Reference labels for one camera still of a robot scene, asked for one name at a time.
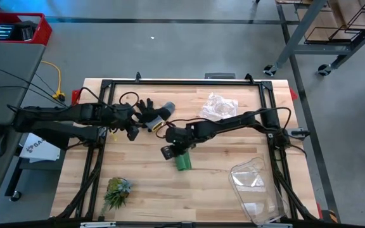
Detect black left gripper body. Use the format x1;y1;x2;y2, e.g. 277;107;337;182
105;103;139;134

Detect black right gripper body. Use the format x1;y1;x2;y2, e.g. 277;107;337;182
165;125;200;151

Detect green bandage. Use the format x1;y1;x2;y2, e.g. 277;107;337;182
175;153;193;172

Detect clear plastic bag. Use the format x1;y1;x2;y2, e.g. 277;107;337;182
198;92;239;121

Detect clear plastic container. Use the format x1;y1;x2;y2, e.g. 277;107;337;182
228;157;290;226

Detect black glove with yellow cuff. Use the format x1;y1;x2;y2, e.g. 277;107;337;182
134;98;176;133

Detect black desk support beam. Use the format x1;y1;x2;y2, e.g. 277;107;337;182
13;122;70;151

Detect grey box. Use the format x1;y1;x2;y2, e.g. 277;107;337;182
204;72;236;80

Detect artificial succulent plant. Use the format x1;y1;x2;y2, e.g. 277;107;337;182
99;176;133;218

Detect white printed paper sheet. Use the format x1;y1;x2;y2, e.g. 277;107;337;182
19;132;68;164

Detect red plastic crate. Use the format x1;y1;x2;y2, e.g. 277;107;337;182
0;12;53;47

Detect grey desk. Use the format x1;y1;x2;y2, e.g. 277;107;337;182
0;41;46;209

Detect black desk caster wheel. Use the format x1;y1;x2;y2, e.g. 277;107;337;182
9;190;23;203

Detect black devices with vents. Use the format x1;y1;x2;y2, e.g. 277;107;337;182
0;20;38;42

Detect grey metal cart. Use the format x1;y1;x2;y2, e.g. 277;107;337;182
263;0;365;77

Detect orange black striped foot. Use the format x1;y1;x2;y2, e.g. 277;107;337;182
323;209;339;224

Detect brown cardboard boxes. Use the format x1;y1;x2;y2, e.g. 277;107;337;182
296;0;365;42

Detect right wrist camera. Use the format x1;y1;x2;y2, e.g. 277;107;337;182
160;145;175;160

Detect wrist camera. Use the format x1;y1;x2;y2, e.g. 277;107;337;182
160;145;175;160
125;125;140;142

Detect black right camera cable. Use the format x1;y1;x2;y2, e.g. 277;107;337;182
155;117;209;139

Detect black camera cable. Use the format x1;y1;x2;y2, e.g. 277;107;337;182
118;91;140;110
155;117;209;139

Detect black left camera cable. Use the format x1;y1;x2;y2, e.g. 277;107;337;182
118;91;140;110

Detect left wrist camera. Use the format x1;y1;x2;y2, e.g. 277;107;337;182
125;125;140;142

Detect black aluminium table frame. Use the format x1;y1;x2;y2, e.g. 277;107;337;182
55;72;321;222

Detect yellow floor cable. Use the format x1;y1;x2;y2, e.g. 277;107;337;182
39;60;66;101

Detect silver metal bracket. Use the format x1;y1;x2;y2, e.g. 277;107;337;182
257;222;293;228
79;221;117;228

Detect black wire basket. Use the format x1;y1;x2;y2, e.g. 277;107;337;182
304;2;365;44

